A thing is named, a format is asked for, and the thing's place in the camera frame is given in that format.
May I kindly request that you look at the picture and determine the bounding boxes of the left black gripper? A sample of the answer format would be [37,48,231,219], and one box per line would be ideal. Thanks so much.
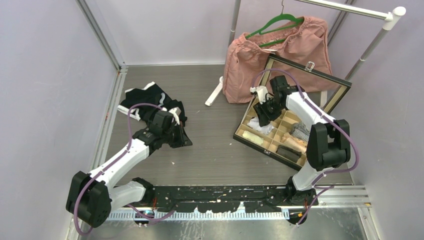
[161,121,192,149]

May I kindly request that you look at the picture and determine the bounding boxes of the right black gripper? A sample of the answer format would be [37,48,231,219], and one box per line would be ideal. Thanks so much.
[254,96,285,127]

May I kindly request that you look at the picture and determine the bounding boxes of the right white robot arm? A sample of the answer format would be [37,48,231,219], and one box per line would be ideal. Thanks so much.
[250,75,351,205]

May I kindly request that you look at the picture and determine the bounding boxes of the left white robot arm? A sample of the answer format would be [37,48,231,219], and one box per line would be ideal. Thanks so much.
[65,107,193,228]

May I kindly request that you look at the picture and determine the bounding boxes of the cream rolled underwear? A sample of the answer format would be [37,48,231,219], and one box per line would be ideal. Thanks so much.
[242,130,264,145]

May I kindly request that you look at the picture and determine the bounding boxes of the black white-trimmed underwear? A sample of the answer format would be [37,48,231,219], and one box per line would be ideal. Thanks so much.
[117,81,188,126]

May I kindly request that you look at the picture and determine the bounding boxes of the grey striped rolled underwear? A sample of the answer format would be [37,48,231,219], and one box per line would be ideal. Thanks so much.
[289,122,310,142]

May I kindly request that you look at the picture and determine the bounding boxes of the beige rolled underwear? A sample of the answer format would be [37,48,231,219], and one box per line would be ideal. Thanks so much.
[281,132,307,154]

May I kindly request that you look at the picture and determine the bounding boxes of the dark rolled underwear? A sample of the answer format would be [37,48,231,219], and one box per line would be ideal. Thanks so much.
[276,145,302,163]

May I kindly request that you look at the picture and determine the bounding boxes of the black compartment storage box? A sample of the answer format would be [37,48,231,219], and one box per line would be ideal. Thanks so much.
[233,54,352,171]

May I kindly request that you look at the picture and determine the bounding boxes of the pink hanging shorts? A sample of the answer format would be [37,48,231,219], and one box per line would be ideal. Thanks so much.
[222,16,333,104]

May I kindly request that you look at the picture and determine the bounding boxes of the green clothes hanger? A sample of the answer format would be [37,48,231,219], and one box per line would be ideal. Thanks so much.
[245,0,305,40]

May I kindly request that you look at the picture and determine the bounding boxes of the white metal clothes rack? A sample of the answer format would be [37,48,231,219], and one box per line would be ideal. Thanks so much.
[204,0,407,108]

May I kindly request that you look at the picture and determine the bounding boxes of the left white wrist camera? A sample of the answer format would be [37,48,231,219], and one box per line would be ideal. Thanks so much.
[168,107,181,125]

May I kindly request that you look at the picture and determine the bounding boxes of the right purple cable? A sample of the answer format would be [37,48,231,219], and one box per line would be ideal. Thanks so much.
[250,68,361,226]

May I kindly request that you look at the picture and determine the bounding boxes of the purple cable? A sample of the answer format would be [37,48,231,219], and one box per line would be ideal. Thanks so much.
[72,102,176,236]
[250,68,361,226]

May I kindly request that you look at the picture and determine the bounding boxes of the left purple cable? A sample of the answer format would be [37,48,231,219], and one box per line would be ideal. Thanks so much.
[72,102,176,236]

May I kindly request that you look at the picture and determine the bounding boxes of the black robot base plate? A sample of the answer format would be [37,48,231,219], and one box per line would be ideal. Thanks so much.
[132,185,317,213]

